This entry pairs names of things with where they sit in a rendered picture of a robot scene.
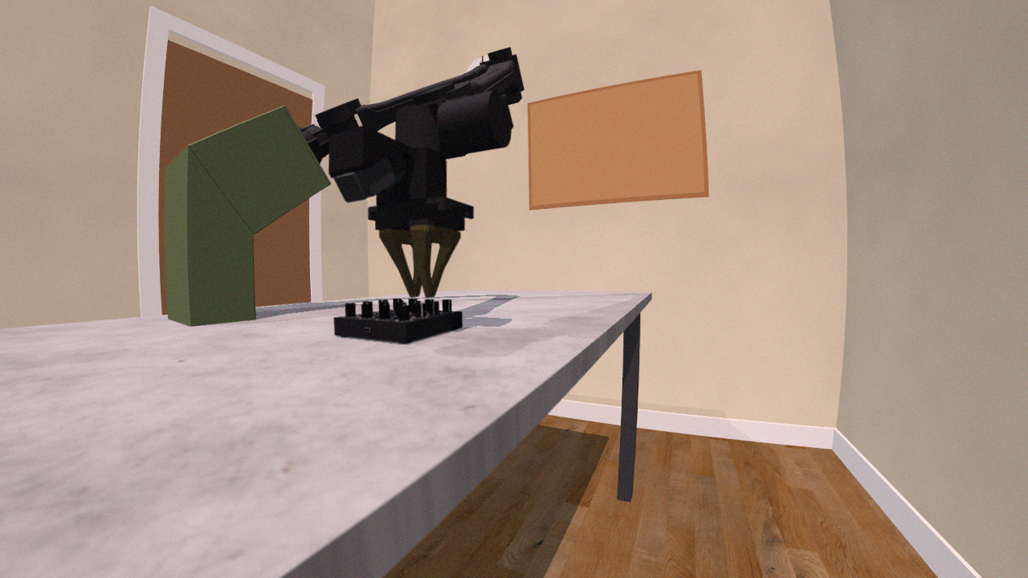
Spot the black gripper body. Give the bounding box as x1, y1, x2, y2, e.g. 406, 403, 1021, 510
368, 161, 474, 231

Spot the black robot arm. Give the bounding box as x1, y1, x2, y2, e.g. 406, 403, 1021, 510
299, 47, 524, 206

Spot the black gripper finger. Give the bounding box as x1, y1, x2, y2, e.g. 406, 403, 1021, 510
379, 229, 423, 297
410, 225, 461, 298

